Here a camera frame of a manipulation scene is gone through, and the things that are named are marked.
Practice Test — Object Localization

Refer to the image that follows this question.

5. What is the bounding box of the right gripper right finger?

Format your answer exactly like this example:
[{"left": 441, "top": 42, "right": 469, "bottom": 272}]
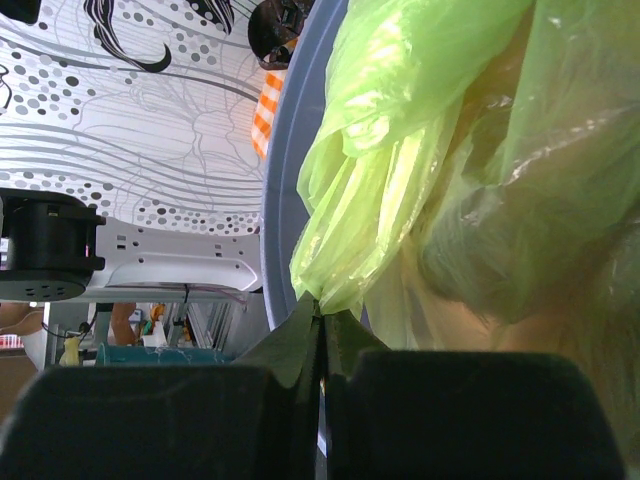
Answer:
[{"left": 324, "top": 312, "right": 625, "bottom": 479}]

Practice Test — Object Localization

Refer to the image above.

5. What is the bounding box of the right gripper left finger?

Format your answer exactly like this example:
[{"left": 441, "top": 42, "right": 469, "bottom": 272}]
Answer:
[{"left": 1, "top": 295, "right": 320, "bottom": 479}]

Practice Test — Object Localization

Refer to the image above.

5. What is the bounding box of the green plastic trash bag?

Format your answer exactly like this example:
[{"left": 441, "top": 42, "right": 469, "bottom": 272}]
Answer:
[{"left": 290, "top": 1, "right": 639, "bottom": 456}]

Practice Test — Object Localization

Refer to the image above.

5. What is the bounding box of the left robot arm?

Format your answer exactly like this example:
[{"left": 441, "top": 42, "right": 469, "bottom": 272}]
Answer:
[{"left": 1, "top": 188, "right": 262, "bottom": 302}]

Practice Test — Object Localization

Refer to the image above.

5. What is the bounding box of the blue-grey trash bin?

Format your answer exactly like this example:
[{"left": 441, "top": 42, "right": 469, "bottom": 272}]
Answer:
[{"left": 260, "top": 1, "right": 348, "bottom": 330}]

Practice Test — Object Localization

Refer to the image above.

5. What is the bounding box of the dark brown leather bag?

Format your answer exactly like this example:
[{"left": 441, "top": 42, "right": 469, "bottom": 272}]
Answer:
[{"left": 248, "top": 0, "right": 315, "bottom": 71}]

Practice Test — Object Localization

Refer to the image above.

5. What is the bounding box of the orange checkered cloth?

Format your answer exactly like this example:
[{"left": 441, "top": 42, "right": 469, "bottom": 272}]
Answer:
[{"left": 250, "top": 70, "right": 287, "bottom": 160}]

